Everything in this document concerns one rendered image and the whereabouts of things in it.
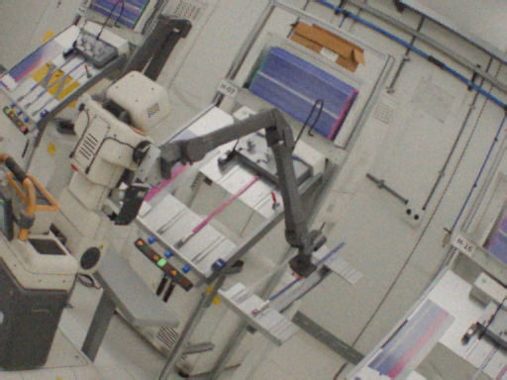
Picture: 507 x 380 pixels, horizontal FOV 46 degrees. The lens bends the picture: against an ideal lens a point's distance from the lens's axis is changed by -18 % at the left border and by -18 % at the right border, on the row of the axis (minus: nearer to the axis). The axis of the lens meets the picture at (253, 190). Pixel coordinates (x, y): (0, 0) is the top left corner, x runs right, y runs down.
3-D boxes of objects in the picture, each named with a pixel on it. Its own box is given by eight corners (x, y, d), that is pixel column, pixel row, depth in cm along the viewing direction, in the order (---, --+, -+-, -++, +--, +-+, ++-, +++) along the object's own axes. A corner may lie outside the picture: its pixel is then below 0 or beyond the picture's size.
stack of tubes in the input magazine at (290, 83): (329, 140, 309) (355, 89, 303) (246, 89, 333) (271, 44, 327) (341, 143, 320) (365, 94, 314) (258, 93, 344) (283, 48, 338)
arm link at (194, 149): (267, 104, 258) (285, 102, 250) (277, 139, 261) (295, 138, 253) (167, 143, 232) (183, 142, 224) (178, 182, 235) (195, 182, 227)
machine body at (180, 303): (184, 383, 326) (238, 293, 313) (98, 304, 359) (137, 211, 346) (251, 367, 382) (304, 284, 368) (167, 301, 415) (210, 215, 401)
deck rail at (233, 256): (208, 285, 288) (206, 278, 283) (205, 283, 289) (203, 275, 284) (323, 182, 318) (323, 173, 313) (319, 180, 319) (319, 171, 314)
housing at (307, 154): (313, 187, 318) (313, 166, 307) (234, 135, 341) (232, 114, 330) (325, 176, 321) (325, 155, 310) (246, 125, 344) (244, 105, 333)
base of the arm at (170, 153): (144, 143, 224) (166, 161, 218) (162, 133, 228) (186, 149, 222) (146, 163, 229) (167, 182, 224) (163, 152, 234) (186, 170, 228)
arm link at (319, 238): (283, 235, 263) (299, 237, 256) (303, 217, 269) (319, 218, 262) (296, 260, 267) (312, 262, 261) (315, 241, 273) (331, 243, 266)
